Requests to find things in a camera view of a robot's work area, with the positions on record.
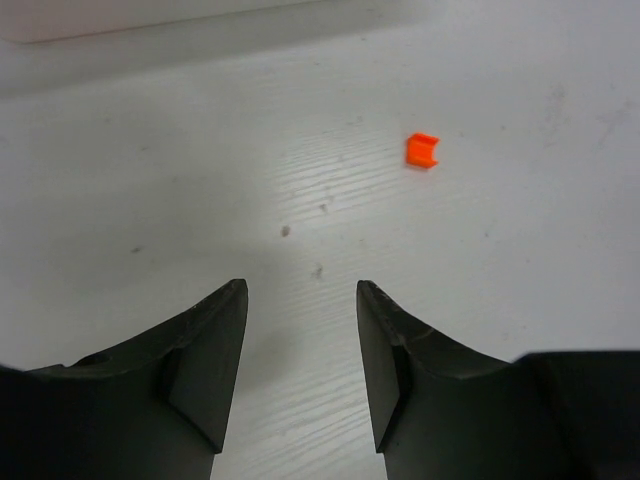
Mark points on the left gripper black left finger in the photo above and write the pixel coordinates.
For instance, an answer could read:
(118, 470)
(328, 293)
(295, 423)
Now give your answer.
(155, 406)

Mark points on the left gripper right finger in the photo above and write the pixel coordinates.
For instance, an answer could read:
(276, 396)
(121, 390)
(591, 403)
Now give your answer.
(441, 410)

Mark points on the orange lego near container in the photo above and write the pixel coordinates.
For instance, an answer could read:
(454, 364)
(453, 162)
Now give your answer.
(420, 150)

